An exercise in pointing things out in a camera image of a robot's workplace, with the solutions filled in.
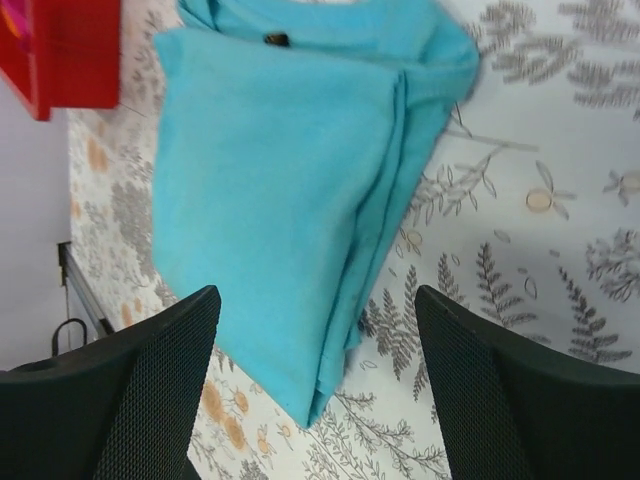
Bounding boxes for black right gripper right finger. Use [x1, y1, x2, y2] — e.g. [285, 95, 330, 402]
[415, 286, 639, 479]

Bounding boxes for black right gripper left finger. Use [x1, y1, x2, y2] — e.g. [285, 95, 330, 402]
[1, 286, 221, 480]

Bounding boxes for turquoise t shirt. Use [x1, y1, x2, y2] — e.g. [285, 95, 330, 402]
[152, 1, 479, 428]

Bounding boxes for floral patterned table mat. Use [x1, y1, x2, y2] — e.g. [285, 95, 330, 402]
[64, 0, 640, 480]

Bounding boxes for red plastic bin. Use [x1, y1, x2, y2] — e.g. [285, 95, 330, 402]
[1, 0, 121, 121]

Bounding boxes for magenta t shirt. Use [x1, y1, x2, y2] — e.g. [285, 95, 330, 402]
[1, 0, 28, 39]

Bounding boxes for aluminium frame rail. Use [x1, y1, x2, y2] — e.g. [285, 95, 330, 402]
[57, 242, 114, 340]

